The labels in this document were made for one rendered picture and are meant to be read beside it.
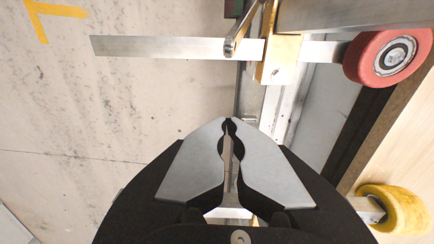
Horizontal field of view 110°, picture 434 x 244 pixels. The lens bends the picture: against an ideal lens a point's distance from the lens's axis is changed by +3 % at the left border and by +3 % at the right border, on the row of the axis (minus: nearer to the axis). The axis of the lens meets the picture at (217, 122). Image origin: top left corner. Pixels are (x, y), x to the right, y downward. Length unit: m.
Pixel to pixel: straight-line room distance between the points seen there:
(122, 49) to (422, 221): 0.54
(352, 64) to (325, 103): 0.24
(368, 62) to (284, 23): 0.12
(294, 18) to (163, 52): 0.18
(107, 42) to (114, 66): 1.06
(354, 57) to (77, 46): 1.46
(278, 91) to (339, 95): 0.17
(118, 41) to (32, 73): 1.53
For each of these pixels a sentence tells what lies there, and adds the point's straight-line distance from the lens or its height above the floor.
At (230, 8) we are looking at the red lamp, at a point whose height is 0.70.
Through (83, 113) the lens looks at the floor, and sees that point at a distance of 1.70.
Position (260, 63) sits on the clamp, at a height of 0.85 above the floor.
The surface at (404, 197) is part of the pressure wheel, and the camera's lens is 0.42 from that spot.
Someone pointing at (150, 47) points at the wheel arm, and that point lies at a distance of 0.28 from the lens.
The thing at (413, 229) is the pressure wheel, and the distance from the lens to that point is 0.43.
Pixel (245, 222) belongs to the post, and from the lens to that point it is 0.53.
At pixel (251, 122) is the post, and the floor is 0.73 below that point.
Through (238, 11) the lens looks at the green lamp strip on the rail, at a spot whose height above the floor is 0.70.
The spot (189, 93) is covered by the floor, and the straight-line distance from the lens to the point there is 1.20.
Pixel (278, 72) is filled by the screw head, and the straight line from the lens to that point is 0.25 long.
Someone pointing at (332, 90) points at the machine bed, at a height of 0.72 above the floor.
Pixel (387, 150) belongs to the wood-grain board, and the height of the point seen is 0.90.
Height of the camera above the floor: 1.12
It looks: 61 degrees down
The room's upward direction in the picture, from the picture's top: 176 degrees counter-clockwise
